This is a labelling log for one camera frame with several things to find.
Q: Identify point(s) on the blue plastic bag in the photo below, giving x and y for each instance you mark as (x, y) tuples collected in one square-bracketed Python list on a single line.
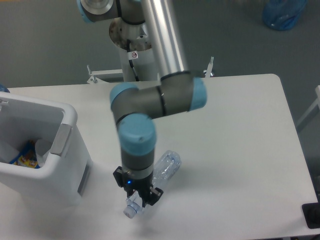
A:
[(282, 15)]

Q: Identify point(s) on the blue yellow snack wrapper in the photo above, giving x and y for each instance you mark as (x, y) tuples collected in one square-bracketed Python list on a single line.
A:
[(27, 156)]

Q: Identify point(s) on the clear plastic water bottle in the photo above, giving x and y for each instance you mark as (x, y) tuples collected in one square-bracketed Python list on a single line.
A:
[(164, 169)]

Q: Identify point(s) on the white frame at right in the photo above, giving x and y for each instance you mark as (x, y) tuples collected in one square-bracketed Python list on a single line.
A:
[(310, 113)]

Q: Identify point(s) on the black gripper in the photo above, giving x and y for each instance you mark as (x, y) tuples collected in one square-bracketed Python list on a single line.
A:
[(143, 186)]

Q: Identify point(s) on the blue object at left edge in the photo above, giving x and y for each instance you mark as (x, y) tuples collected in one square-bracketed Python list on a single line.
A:
[(4, 89)]

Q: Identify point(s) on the black clamp on table edge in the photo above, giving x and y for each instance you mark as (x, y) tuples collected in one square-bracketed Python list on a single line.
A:
[(311, 213)]

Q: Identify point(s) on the white trash can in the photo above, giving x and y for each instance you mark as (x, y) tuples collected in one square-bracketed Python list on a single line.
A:
[(62, 179)]

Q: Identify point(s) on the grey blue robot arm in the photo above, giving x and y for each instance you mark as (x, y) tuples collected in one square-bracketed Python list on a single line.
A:
[(157, 83)]

